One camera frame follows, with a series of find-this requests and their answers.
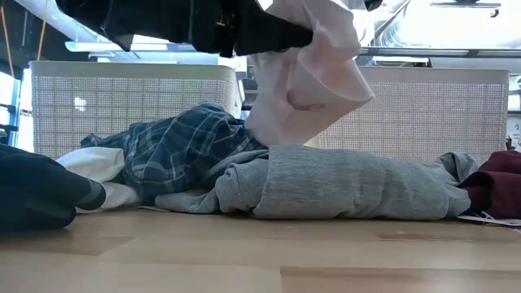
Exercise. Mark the blue plaid shirt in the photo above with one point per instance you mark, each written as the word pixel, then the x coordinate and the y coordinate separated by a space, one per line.
pixel 171 150

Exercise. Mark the long ceiling light bar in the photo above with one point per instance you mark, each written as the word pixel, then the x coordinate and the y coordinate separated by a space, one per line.
pixel 122 46

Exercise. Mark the maroon garment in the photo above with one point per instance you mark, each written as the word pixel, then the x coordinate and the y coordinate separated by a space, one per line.
pixel 500 183

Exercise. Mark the silver ventilation duct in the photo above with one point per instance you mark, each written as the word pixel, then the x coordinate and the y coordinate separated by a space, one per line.
pixel 399 28

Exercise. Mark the black garment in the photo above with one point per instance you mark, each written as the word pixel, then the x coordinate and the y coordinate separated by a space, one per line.
pixel 32 191

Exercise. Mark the dark horizontal beam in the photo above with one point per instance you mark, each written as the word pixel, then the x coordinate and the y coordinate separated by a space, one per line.
pixel 427 52

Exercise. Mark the white perforated plastic basket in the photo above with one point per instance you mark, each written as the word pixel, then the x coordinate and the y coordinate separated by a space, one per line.
pixel 81 89
pixel 427 114

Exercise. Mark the white garment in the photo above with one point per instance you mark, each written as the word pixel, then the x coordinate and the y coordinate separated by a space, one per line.
pixel 93 163

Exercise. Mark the light grey garment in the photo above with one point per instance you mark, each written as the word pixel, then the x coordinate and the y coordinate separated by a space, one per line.
pixel 325 183

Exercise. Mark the black stand in background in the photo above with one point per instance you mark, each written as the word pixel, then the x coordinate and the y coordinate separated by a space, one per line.
pixel 509 143

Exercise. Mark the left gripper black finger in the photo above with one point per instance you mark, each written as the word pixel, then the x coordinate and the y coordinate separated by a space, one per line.
pixel 268 34

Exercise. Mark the white paper tag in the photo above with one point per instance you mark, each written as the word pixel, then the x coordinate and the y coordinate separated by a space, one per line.
pixel 502 221

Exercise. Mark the pale pink garment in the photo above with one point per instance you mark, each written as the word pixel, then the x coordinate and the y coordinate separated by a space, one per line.
pixel 317 81

